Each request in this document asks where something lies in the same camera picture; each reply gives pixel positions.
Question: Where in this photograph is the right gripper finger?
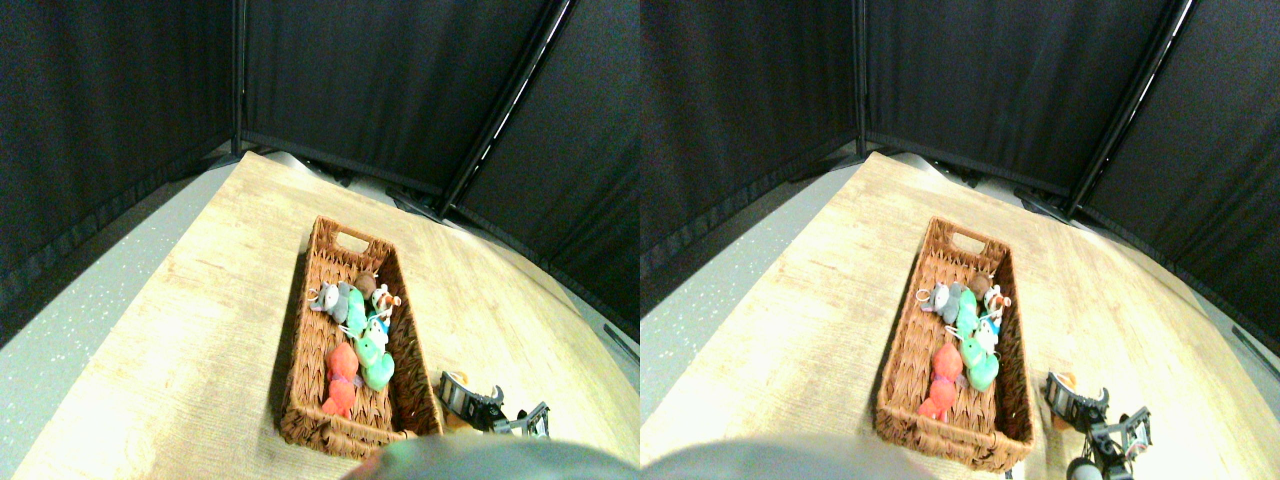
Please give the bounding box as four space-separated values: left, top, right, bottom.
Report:
438 372 507 433
1046 372 1101 431

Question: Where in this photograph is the green toy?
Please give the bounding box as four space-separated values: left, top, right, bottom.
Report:
960 335 1001 392
355 335 397 392
955 290 981 339
343 290 369 339

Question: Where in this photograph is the red toy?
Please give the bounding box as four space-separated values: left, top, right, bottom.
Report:
320 342 361 419
917 342 966 423

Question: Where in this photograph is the grey mouse toy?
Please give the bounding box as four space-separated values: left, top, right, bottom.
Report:
308 282 353 323
917 283 963 325

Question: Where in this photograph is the curtain stand foot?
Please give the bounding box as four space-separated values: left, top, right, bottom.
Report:
385 185 448 221
1013 187 1074 221
603 322 641 361
1232 325 1280 363

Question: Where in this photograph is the brown wicker basket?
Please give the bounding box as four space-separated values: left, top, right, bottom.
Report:
277 216 447 461
875 217 1036 473

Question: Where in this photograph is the curtain stand pole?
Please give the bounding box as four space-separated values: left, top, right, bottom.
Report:
438 0 576 216
1062 0 1196 216
232 0 247 156
853 0 869 156

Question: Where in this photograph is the black bracket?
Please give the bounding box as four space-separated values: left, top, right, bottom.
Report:
515 402 551 439

